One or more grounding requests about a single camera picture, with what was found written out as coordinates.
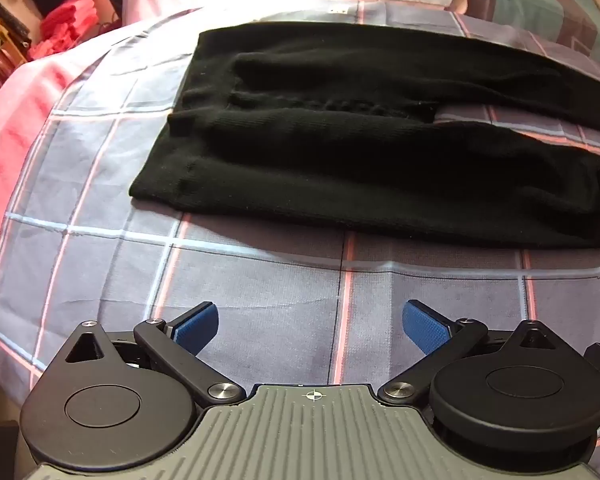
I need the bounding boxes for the stack of red towels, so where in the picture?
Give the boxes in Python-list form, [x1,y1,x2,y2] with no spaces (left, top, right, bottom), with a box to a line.
[29,0,103,61]

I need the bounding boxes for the patchwork quilt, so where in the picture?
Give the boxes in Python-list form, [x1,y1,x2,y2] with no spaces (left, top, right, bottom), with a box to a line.
[466,0,600,76]

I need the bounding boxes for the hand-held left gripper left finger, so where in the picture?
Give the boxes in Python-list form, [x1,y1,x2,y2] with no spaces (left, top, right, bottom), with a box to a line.
[63,301,246,406]

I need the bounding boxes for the wooden shelf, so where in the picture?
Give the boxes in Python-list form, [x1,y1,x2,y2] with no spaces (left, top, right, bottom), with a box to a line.
[0,0,33,111]

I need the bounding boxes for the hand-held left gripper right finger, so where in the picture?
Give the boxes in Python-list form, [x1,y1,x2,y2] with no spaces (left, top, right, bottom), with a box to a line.
[377,300,557,406]

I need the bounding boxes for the black pants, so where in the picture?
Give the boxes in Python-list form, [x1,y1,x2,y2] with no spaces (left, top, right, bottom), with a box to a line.
[128,21,600,250]

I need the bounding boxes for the plaid bed sheet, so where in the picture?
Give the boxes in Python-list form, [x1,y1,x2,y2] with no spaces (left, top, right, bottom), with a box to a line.
[0,1,600,466]

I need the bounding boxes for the pink blanket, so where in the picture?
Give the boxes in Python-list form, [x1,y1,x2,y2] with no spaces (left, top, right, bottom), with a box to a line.
[0,25,123,286]

